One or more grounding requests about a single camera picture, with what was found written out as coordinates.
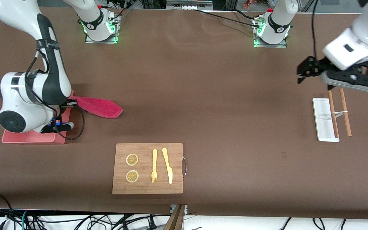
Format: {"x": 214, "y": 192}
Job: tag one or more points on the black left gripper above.
{"x": 317, "y": 67}

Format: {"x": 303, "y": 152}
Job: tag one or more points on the pink cloth with grey backing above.
{"x": 101, "y": 107}

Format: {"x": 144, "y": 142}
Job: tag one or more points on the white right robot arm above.
{"x": 21, "y": 92}

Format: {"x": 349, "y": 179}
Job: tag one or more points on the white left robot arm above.
{"x": 340, "y": 57}

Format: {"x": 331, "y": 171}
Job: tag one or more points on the pink plastic bin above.
{"x": 27, "y": 138}

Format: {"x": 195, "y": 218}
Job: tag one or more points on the white rectangular rack tray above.
{"x": 323, "y": 127}

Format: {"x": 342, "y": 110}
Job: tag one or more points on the lemon slice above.
{"x": 132, "y": 159}
{"x": 132, "y": 176}

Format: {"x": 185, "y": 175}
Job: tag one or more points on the yellow plastic fork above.
{"x": 154, "y": 159}

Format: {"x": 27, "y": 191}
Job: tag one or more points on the large table cover sheet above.
{"x": 203, "y": 95}

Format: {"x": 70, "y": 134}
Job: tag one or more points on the wooden cutting board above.
{"x": 145, "y": 188}

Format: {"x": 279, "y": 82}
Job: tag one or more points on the yellow plastic knife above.
{"x": 168, "y": 166}

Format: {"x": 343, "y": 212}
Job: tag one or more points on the grey metal box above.
{"x": 187, "y": 4}

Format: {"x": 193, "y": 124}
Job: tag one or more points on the brown wooden strut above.
{"x": 176, "y": 220}

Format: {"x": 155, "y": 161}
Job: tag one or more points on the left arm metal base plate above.
{"x": 270, "y": 45}

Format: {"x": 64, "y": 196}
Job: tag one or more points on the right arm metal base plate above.
{"x": 101, "y": 42}

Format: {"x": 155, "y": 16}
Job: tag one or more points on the aluminium frame post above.
{"x": 232, "y": 3}

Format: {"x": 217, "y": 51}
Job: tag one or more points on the small metal bracket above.
{"x": 186, "y": 208}

